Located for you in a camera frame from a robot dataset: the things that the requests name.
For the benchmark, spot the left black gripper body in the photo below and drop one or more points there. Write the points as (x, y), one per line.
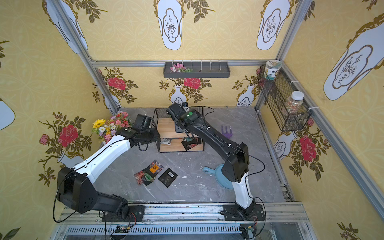
(157, 135)

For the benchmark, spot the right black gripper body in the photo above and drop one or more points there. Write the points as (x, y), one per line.
(178, 126)

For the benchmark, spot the orange black tea bag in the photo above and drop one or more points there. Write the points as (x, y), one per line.
(154, 168)

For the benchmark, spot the black tea bag with barcode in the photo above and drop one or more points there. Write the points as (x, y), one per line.
(168, 177)

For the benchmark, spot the red black tea bag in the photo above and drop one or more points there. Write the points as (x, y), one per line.
(139, 177)

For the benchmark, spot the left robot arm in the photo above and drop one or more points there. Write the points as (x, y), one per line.
(75, 188)

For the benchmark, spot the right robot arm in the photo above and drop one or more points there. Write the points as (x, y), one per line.
(236, 156)

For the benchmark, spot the colourful flower bouquet in planter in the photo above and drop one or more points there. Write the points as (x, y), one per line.
(106, 129)

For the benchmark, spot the purple garden fork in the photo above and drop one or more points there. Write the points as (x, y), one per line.
(227, 131)

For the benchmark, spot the small pink flowers in tray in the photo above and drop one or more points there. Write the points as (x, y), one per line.
(179, 68)

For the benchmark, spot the light blue dustpan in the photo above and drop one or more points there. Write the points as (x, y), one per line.
(219, 176)

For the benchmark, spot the small circuit board left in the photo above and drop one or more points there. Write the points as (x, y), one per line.
(122, 229)

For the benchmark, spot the small circuit board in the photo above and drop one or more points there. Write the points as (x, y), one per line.
(122, 229)
(247, 233)

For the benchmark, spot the white green lidded jar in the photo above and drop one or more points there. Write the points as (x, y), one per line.
(272, 69)

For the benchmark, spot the clear jar with candies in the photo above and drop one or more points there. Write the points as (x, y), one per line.
(293, 103)

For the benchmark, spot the small circuit board right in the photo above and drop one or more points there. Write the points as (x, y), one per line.
(247, 233)

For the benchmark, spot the black wire two-tier shelf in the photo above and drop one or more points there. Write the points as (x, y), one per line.
(168, 129)

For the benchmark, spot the grey wall tray shelf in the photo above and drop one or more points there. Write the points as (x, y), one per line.
(200, 69)

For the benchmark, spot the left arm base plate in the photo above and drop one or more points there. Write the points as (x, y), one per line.
(133, 214)

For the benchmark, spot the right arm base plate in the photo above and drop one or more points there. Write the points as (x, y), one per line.
(234, 212)

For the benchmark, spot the black wire wall basket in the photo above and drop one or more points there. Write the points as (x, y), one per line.
(275, 94)

